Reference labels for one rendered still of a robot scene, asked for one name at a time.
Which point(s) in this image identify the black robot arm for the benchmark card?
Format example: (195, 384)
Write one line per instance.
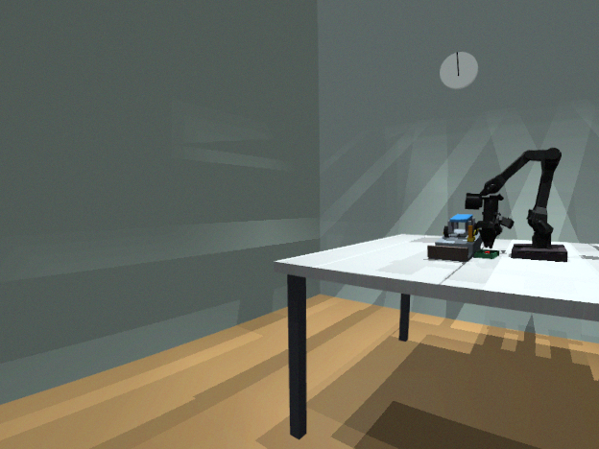
(537, 218)

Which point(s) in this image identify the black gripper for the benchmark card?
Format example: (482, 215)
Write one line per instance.
(489, 229)

